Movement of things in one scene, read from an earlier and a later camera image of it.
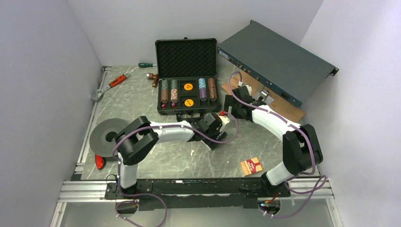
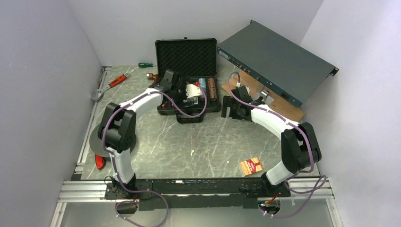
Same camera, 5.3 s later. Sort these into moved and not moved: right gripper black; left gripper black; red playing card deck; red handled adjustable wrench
Moved: left gripper black
Not moved: red playing card deck; right gripper black; red handled adjustable wrench
